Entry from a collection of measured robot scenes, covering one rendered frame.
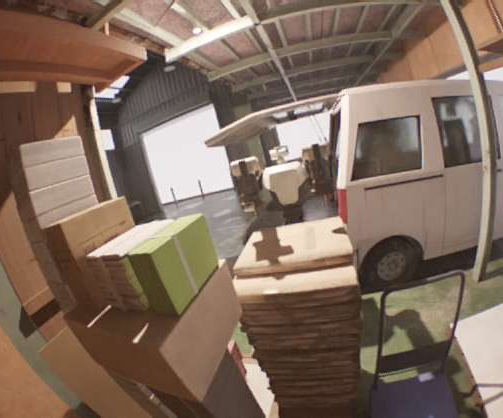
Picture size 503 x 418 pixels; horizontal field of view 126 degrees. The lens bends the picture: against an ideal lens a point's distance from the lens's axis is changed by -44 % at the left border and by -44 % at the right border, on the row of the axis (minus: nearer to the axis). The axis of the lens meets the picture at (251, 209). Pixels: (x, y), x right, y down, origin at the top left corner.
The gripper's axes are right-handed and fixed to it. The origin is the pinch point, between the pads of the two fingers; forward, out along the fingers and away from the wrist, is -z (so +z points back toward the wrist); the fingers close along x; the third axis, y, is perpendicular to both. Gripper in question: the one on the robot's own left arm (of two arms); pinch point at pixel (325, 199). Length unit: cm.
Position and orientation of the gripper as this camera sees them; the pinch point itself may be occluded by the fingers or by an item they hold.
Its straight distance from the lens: 107.7
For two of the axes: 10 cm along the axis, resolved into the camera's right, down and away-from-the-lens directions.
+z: -2.5, -9.4, -2.4
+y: 2.3, -3.0, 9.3
